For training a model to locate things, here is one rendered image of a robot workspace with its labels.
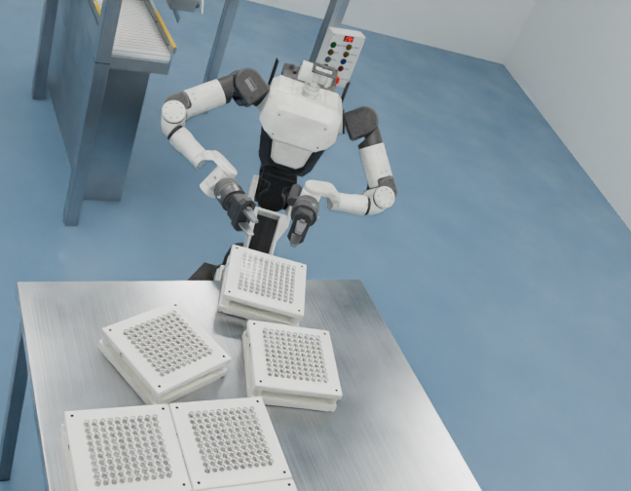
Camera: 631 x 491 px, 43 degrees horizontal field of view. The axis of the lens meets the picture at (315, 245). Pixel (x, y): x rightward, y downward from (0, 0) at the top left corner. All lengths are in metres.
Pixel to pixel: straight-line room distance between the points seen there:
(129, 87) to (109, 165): 0.43
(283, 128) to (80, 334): 1.03
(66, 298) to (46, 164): 2.03
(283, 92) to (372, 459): 1.27
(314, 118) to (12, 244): 1.60
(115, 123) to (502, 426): 2.25
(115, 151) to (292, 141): 1.35
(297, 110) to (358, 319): 0.74
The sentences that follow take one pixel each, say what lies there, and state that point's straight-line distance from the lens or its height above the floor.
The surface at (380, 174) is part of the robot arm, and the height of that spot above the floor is 1.08.
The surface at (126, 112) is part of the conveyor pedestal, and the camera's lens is 3.83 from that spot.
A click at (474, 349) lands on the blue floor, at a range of 4.13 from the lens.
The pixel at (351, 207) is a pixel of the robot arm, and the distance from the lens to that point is 2.79.
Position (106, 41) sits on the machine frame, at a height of 0.95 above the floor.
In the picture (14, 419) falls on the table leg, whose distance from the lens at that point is 2.69.
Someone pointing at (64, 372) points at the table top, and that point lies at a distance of 2.12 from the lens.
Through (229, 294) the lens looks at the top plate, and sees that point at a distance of 2.34.
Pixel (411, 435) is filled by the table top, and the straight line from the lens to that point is 2.30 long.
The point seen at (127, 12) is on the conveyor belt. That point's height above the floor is 0.89.
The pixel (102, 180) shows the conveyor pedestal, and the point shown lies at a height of 0.12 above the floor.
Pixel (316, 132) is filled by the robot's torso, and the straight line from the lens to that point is 2.78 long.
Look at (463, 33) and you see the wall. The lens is 7.58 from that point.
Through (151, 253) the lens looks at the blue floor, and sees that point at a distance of 3.85.
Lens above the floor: 2.42
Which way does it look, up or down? 35 degrees down
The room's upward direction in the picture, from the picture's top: 23 degrees clockwise
